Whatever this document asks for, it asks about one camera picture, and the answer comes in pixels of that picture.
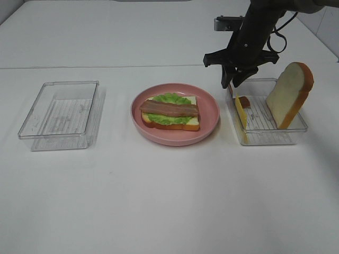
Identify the clear plastic right container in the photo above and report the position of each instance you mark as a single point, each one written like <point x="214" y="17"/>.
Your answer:
<point x="261" y="129"/>

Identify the bacon strip from container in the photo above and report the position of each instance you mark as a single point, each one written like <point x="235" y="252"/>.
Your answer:
<point x="244" y="102"/>
<point x="169" y="109"/>

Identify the clear plastic container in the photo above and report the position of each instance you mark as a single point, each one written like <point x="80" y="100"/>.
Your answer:
<point x="65" y="115"/>
<point x="261" y="129"/>

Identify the bread slice in right container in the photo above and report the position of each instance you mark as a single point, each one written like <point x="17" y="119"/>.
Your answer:
<point x="289" y="94"/>

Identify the clear plastic left container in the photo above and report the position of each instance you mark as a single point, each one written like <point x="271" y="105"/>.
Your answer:
<point x="65" y="115"/>

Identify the yellow cheese slice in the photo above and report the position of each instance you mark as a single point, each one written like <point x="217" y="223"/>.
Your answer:
<point x="243" y="118"/>

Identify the bread slice from container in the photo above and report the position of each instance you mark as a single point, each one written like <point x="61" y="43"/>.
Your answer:
<point x="192" y="125"/>

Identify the pink round plate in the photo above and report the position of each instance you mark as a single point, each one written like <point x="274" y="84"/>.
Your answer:
<point x="208" y="108"/>

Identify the green lettuce leaf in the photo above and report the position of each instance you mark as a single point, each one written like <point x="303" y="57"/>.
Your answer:
<point x="173" y="98"/>

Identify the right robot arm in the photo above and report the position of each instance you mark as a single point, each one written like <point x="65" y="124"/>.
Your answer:
<point x="296" y="6"/>

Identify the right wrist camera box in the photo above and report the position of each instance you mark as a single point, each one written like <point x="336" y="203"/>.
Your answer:
<point x="228" y="23"/>

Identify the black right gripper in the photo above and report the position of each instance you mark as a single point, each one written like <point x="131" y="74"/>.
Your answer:
<point x="245" y="48"/>

